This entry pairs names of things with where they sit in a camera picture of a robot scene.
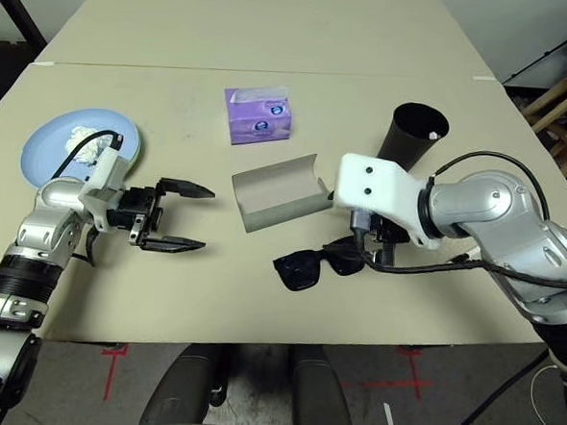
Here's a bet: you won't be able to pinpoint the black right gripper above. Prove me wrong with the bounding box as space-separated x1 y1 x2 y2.
364 214 412 268

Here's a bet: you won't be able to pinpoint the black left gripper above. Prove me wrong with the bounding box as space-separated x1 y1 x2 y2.
102 174 218 258

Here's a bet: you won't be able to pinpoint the black sunglasses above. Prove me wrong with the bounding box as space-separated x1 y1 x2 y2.
271 230 375 297

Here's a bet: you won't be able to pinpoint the white tissue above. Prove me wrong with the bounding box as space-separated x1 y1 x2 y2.
63 124 121 169

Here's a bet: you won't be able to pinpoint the blue plastic plate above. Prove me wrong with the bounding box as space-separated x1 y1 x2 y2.
18 103 144 196

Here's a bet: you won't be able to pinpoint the black plastic cup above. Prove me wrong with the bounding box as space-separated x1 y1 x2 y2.
375 100 453 175

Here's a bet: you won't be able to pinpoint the grey open glasses case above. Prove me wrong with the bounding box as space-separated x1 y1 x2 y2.
228 148 339 238

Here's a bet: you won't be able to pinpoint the purple tissue pack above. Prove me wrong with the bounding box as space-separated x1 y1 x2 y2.
220 81 296 150

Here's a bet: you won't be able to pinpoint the red floor tape cross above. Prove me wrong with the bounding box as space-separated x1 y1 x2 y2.
361 341 435 401
98 341 130 403

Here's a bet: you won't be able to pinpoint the dark grey robot left leg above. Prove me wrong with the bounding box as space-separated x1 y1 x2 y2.
137 340 231 425

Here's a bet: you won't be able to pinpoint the dark grey robot leg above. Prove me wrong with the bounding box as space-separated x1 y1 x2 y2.
287 342 361 425
137 340 231 425

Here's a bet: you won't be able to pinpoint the dark grey robot right leg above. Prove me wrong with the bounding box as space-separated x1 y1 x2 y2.
287 342 361 425

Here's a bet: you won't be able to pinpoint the black foam floor mat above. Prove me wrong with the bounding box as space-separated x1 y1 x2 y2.
0 38 39 126

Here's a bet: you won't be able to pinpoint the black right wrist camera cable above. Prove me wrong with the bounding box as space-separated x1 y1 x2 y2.
346 142 567 291

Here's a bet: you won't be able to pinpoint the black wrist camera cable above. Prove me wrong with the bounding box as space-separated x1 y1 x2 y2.
49 126 126 185
346 142 567 291

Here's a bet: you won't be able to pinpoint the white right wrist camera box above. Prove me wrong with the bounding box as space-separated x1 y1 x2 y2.
332 151 450 250

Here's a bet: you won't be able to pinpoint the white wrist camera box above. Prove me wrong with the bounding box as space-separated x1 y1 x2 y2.
332 151 450 250
76 145 131 236

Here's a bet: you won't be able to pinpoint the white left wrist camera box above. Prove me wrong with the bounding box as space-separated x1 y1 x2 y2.
76 145 131 236

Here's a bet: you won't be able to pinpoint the black left wrist camera cable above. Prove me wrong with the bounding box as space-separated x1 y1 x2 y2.
49 126 126 185

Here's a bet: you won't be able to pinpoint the long black hanging cable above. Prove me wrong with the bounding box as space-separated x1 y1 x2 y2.
441 342 552 425

